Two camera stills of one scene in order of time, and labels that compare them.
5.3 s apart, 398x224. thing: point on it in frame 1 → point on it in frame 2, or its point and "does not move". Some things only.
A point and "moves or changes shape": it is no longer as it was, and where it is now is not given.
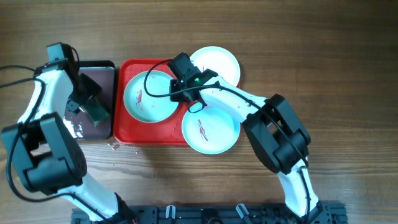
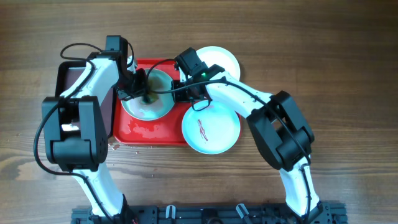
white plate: (219, 60) does not move
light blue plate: (144, 107) does not move
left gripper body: (87, 88) → (133, 84)
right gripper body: (176, 90) does not move
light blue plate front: (210, 130) does not move
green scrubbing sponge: (94, 109) moves or changes shape
